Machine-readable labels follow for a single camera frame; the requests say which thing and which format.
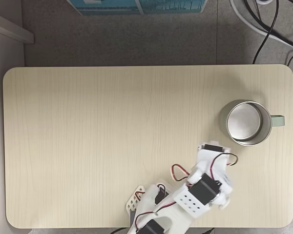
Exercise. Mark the white perforated base plate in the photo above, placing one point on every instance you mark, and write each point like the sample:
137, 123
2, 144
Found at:
134, 200

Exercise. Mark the white ledge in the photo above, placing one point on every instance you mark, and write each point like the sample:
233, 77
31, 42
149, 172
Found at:
12, 28

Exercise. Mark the blue printed box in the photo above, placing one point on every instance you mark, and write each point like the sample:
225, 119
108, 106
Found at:
136, 6

